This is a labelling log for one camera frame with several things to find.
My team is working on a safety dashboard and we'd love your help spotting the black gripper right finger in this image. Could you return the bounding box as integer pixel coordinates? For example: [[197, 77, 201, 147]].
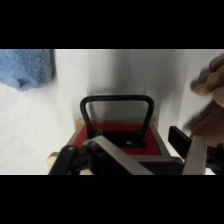
[[167, 125, 224, 176]]

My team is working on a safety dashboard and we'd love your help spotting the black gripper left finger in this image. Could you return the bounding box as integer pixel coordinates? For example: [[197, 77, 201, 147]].
[[48, 135, 155, 176]]

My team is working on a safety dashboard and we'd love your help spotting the wooden drawer red front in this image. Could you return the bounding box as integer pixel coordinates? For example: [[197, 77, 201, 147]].
[[65, 94, 185, 168]]

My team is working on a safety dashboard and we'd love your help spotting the dark brown plush dog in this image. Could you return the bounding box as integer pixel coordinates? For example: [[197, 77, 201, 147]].
[[183, 54, 224, 149]]

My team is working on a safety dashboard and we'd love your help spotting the light wooden box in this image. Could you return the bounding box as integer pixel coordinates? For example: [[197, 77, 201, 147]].
[[45, 151, 64, 170]]

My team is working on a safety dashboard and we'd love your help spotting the blue fluffy cloth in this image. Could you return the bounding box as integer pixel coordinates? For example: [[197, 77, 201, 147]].
[[0, 49, 56, 93]]

